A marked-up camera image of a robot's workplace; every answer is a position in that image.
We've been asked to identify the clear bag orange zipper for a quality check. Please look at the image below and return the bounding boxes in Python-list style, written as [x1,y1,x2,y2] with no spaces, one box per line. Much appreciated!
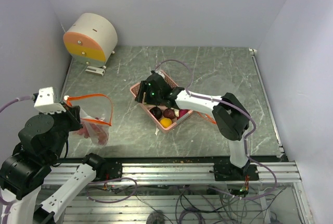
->
[64,93,113,146]

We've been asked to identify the red grape bunch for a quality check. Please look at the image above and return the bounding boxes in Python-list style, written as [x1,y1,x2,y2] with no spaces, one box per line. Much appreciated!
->
[73,118,110,146]

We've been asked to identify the white garlic bulb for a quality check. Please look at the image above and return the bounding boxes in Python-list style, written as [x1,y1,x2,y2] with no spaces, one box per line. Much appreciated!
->
[173,109,180,118]

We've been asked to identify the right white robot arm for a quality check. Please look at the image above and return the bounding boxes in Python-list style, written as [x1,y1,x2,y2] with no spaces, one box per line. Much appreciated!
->
[135,71,256,180]

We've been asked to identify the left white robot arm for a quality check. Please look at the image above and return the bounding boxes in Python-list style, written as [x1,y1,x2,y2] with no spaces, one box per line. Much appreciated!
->
[1,106,122,223]

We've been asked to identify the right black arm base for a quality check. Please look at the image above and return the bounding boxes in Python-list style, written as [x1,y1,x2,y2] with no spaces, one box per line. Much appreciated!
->
[209,163,259,181]

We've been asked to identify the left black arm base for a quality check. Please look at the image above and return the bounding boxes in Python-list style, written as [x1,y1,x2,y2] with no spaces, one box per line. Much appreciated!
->
[82,153,122,182]

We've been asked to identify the small dark red plum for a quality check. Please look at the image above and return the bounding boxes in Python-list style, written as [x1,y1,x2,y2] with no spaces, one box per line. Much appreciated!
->
[163,108,176,120]

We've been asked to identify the orange fruit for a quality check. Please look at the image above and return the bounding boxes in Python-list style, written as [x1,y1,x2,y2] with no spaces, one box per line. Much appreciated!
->
[159,118,173,128]

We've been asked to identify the magenta dragon fruit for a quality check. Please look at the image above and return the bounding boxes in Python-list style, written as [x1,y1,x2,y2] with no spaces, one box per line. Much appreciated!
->
[178,109,188,118]

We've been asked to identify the cream cylindrical drawer box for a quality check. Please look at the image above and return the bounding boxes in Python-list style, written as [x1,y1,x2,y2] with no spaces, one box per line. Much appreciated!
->
[63,13,118,68]

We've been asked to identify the white corner clip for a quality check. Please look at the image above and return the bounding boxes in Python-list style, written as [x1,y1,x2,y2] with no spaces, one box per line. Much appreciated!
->
[249,48,258,55]

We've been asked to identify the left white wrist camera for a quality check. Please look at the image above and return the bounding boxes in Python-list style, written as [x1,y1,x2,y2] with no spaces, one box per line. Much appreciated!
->
[34,87,66,115]

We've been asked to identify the small white metal bracket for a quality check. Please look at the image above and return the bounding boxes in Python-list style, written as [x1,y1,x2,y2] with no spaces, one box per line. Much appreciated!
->
[85,66,105,77]

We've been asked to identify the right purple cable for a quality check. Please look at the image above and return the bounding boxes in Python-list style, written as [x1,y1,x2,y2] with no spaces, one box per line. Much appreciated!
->
[155,59,278,200]

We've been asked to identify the purple cable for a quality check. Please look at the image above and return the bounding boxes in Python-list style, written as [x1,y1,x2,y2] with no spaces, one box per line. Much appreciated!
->
[0,95,36,209]
[155,59,278,200]

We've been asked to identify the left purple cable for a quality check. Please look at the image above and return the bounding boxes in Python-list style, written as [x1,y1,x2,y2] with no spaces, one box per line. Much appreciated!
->
[0,95,36,209]

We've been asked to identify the tangled black floor cables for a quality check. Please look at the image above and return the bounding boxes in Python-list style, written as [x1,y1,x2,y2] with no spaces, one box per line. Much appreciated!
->
[85,177,287,224]

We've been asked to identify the aluminium mounting rail frame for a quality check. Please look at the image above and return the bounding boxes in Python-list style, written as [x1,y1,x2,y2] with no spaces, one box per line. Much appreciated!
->
[56,156,314,223]

